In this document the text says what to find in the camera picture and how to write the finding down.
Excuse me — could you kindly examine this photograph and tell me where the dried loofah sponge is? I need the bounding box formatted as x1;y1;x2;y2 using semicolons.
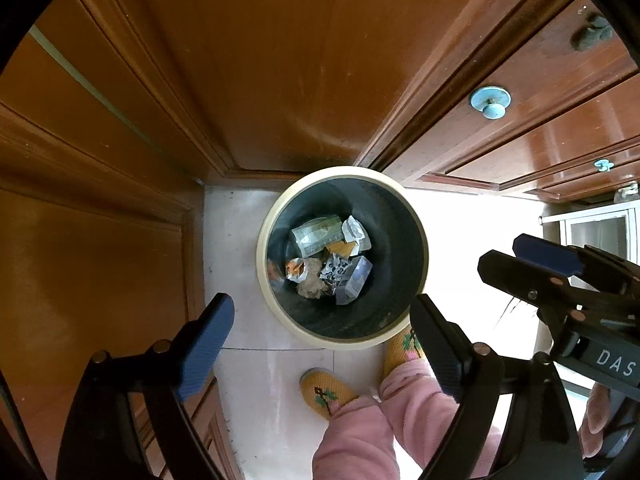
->
297;260;333;300

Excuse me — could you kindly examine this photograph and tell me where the dark drawer knob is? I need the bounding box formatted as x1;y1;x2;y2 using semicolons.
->
572;14;615;52

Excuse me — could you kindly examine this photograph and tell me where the white cardboard box blue print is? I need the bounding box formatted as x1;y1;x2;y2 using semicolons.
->
334;256;375;307

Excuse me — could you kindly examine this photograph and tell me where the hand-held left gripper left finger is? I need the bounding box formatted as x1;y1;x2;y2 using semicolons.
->
55;291;236;480

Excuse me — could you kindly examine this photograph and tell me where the wooden cabinet door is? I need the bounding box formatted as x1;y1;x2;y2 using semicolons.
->
30;0;571;181
0;30;241;480

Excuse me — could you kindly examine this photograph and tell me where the white orange paper cup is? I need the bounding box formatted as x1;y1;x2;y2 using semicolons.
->
285;257;313;281

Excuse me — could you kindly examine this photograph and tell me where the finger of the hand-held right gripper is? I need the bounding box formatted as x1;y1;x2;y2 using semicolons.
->
512;232;640;293
477;250;591;333

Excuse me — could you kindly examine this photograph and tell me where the white framed glass door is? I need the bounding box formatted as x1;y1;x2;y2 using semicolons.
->
539;204;640;266

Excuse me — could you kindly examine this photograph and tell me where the white paper wrapper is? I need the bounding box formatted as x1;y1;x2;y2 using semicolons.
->
341;215;372;251

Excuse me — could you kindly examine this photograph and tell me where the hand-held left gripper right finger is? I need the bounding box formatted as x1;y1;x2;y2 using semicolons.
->
409;293;583;480

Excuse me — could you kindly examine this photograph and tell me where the round dark trash bin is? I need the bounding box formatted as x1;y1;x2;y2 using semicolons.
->
256;166;429;351

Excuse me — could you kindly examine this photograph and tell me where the yellow knitted slipper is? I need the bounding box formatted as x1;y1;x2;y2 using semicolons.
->
382;325;428;378
299;367;360;422

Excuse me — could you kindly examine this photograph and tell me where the wooden drawer cabinet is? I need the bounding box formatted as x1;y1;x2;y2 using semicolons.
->
357;0;640;206

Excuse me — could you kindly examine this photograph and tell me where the black white patterned wrapper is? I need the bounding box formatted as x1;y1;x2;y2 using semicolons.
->
320;254;353;283

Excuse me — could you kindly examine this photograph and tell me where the person's right hand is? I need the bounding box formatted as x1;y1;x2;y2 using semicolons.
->
580;382;623;458

